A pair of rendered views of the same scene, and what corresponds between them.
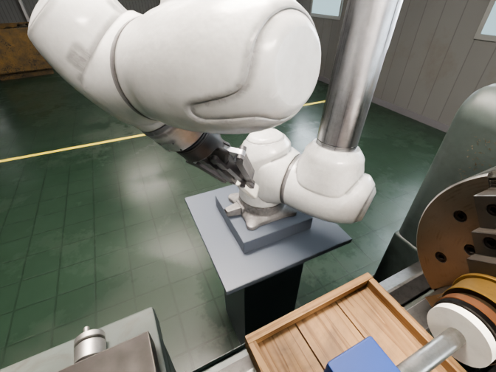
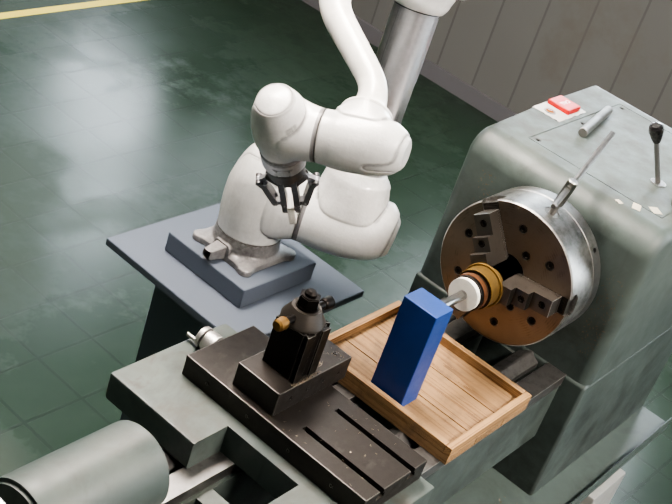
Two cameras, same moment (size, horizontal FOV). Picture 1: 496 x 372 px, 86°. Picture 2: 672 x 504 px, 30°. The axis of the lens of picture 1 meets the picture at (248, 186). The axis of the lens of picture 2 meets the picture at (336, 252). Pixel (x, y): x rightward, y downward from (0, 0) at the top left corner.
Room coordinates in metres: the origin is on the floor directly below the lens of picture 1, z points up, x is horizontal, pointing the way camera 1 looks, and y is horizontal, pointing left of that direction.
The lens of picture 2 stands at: (-1.48, 1.16, 2.34)
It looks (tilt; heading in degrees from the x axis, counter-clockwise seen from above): 31 degrees down; 326
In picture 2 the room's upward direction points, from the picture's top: 19 degrees clockwise
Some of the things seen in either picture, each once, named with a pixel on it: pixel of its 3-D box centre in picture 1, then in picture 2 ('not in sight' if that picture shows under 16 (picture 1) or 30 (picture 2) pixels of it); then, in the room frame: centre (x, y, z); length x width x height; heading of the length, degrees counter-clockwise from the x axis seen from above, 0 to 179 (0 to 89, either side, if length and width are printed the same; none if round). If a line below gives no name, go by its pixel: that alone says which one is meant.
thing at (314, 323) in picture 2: not in sight; (304, 313); (0.03, 0.17, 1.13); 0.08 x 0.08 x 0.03
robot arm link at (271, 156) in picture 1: (266, 165); (266, 188); (0.69, -0.06, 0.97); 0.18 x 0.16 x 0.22; 56
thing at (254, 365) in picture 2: not in sight; (293, 370); (0.04, 0.15, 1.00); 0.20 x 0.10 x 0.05; 116
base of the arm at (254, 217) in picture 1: (256, 201); (240, 239); (0.69, -0.03, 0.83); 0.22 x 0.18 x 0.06; 115
